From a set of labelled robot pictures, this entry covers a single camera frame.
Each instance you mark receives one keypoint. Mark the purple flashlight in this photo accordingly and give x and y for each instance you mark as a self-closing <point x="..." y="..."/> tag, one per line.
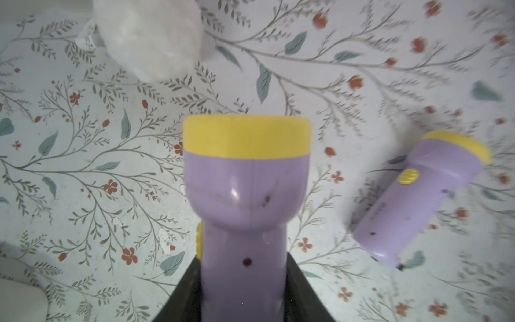
<point x="441" y="162"/>
<point x="246" y="178"/>

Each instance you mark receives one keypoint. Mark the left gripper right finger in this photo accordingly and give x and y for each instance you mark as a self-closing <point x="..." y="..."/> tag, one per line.
<point x="301" y="303"/>

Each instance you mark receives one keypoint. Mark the white plush teddy bear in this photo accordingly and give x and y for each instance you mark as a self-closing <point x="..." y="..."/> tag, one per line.
<point x="153" y="40"/>

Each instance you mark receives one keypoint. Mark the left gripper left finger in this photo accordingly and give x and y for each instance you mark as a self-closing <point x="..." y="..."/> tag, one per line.
<point x="184" y="305"/>

